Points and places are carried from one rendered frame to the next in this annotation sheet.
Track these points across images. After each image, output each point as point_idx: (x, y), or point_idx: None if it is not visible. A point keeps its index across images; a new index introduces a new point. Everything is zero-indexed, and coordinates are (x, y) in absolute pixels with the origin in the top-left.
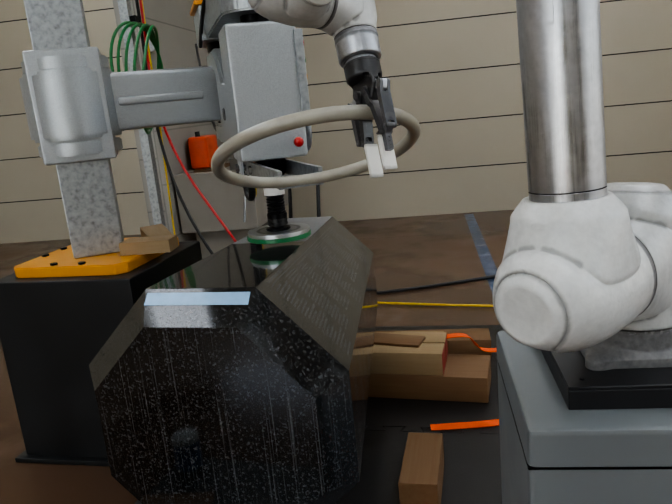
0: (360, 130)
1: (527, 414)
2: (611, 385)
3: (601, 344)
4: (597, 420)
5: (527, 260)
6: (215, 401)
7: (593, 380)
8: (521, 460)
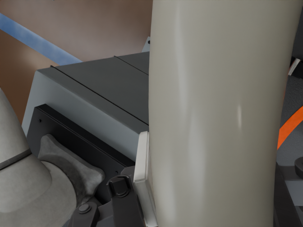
0: (288, 201)
1: (48, 80)
2: (29, 127)
3: (48, 154)
4: (33, 107)
5: None
6: None
7: (36, 124)
8: (79, 76)
